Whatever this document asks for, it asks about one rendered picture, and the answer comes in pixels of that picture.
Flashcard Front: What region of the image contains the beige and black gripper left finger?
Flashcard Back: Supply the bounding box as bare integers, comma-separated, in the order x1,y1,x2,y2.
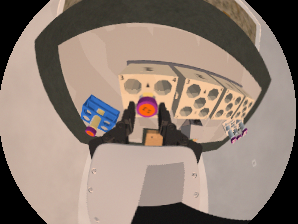
88,101,136,160

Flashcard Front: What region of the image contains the blue tube rack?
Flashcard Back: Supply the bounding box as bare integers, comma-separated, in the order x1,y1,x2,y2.
81,94,120,132

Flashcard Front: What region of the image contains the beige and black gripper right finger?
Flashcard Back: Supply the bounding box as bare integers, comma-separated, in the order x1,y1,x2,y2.
158,102,203,163

